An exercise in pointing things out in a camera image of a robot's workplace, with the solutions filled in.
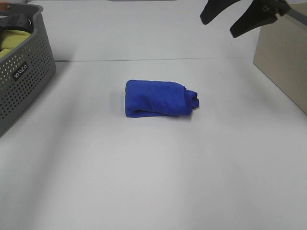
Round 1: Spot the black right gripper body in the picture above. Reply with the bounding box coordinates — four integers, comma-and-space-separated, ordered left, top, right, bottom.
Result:
250, 0, 292, 16

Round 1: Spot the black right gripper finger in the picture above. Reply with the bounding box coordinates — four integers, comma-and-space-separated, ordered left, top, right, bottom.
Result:
200, 0, 240, 24
230, 3, 277, 38

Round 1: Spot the blue microfibre towel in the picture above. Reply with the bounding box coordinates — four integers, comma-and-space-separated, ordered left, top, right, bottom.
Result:
125, 80, 200, 118

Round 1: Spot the beige storage box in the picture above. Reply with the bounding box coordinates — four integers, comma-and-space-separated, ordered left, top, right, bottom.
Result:
254, 15, 307, 112

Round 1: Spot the black cloth in basket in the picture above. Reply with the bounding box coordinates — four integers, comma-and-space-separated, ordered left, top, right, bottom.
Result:
0, 13, 33, 33

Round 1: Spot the grey perforated plastic basket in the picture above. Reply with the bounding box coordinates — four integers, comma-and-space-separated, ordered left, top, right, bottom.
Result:
0, 2, 56, 134

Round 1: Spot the yellow-green towel in basket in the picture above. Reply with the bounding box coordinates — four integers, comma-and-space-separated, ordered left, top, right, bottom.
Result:
0, 30, 31, 58

